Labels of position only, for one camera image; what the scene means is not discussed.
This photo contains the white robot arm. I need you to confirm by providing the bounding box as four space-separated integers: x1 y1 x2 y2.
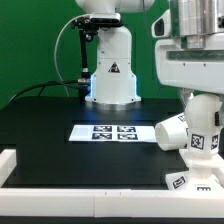
152 0 224 104

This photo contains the white lamp shade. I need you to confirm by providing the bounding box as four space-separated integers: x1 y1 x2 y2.
155 113 188 151

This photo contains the white table border frame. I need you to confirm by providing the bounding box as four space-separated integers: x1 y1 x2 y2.
0 149 224 218

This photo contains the white marker sheet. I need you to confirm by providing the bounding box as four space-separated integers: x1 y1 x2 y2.
69 125 156 142

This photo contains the black cable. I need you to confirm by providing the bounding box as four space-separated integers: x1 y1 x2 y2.
8 79 88 103

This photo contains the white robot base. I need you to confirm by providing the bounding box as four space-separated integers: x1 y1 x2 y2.
75 0 155 111

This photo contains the white light bulb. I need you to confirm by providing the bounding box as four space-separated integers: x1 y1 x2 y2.
184 94 222 157

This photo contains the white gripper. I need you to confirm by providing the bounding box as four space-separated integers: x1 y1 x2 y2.
155 34 224 105

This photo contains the white lamp base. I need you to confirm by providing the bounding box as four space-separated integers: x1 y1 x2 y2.
165 149 224 192

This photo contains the grey cable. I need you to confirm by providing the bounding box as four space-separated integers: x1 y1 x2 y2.
53 14 90 98

